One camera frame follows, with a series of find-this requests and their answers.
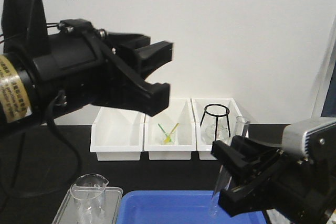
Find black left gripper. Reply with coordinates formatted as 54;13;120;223
26;19;173;124

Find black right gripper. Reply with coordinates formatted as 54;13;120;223
211;136;335;223

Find clear glass test tube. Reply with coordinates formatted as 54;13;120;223
209;116;250;218

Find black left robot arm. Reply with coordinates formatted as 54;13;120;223
1;0;173;136

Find grey pegboard drying rack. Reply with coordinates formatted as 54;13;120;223
321;63;335;118

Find glass alcohol lamp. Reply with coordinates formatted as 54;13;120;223
205;118;229;143

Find white middle storage bin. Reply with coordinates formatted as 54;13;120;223
144;98;196;161

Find white storage bin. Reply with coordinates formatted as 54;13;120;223
144;98;196;161
191;98;241;161
90;108;145;161

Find yellow stick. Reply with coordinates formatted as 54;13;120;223
167;123;179;144

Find white left storage bin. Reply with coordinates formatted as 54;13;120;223
90;108;145;161

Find white right storage bin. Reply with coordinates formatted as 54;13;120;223
191;98;241;161

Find blue plastic tray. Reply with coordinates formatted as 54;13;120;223
117;190;266;223

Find clear plastic beaker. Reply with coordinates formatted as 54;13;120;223
70;173;109;223

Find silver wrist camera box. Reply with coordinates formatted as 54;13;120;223
281;117;335;159

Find black wire tripod stand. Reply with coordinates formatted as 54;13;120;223
201;103;231;144

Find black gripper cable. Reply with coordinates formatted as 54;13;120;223
0;90;82;209

